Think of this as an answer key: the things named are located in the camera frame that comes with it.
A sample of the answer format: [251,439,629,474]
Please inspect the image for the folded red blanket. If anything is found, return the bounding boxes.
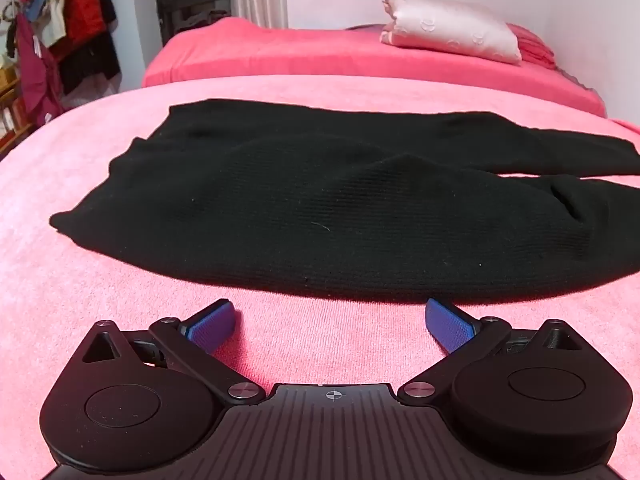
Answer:
[505,22,558,68]

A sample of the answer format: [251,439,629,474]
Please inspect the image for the pink bed blanket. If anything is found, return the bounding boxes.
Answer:
[0,75,640,480]

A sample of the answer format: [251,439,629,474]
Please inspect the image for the black hanging coat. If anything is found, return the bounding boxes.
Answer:
[60,0,123,96]

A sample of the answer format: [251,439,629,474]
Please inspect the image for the maroon hanging garment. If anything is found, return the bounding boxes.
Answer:
[15,12,65,127]

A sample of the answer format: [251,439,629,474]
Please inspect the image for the wooden shelf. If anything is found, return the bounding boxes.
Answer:
[0,67,37,161]

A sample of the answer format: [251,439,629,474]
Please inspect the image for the black pants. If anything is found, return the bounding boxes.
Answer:
[49,99,640,306]

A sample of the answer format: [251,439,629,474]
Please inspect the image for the red bed cover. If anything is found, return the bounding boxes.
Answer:
[141,16,608,118]

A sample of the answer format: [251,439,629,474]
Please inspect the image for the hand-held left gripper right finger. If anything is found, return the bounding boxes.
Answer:
[397,297,599,406]

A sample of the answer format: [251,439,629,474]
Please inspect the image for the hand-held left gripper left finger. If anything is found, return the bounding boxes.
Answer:
[74,298,266,405]

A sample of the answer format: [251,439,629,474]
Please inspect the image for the pale pink satin pillow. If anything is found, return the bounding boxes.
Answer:
[380,0,523,65]

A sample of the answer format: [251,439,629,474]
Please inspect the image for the cream hanging garment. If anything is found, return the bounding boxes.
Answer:
[42,0,69,47]

